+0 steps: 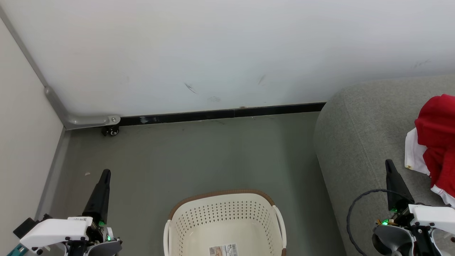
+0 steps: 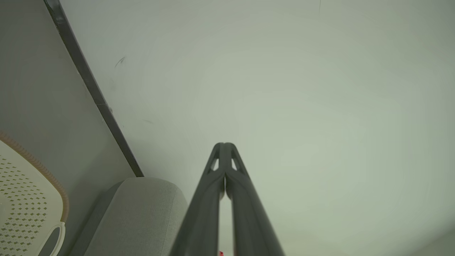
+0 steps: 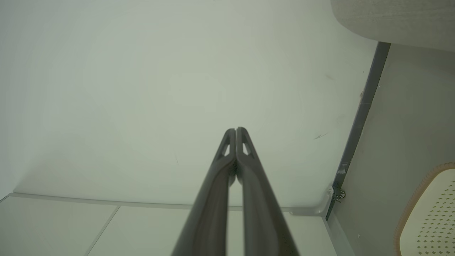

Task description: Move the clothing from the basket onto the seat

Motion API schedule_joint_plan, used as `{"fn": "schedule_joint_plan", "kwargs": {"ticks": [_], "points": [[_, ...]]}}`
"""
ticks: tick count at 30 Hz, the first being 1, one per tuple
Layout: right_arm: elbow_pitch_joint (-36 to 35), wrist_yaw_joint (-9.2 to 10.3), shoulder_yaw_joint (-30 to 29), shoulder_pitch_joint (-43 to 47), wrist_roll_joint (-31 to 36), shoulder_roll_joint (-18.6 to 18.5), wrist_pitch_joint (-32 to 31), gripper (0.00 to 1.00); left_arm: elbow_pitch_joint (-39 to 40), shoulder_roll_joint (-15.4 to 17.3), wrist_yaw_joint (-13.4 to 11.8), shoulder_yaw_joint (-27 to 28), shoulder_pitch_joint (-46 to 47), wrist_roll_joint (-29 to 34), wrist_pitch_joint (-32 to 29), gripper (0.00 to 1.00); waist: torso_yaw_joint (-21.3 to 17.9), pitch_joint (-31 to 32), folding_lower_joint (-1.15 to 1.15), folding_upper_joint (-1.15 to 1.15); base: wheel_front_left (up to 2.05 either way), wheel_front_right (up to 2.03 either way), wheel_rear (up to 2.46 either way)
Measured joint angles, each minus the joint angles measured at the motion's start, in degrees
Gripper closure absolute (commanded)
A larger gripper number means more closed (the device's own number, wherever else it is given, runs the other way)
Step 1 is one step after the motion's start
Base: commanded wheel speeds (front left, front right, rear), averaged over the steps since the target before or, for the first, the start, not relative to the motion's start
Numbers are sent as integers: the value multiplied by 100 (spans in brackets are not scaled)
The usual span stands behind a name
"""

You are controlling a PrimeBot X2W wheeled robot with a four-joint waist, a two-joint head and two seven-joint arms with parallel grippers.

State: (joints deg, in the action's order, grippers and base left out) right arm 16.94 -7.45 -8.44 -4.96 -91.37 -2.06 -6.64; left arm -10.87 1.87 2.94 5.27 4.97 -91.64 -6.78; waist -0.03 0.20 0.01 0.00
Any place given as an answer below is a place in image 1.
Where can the grey panel base strip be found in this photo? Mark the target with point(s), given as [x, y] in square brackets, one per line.
[53, 174]

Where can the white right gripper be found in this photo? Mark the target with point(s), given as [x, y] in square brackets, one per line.
[433, 217]

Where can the silver metal frame rail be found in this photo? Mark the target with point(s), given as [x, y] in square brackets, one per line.
[89, 120]

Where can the paper label with barcode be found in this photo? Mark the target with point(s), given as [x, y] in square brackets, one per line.
[224, 250]

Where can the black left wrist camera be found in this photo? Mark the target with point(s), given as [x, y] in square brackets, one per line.
[30, 224]

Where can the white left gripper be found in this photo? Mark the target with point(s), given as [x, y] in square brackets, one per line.
[57, 233]

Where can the white garment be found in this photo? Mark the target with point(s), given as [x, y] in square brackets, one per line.
[416, 149]

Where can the grey fabric sofa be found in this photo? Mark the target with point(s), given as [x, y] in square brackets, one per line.
[362, 135]

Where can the red jersey garment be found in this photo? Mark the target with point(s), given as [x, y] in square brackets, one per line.
[437, 117]

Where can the cream perforated basket brown rim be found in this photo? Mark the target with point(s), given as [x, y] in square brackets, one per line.
[220, 213]

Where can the small black caster wheel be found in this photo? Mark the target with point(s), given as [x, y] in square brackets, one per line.
[113, 132]

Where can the black baseboard strip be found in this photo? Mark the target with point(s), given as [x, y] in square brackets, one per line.
[213, 114]

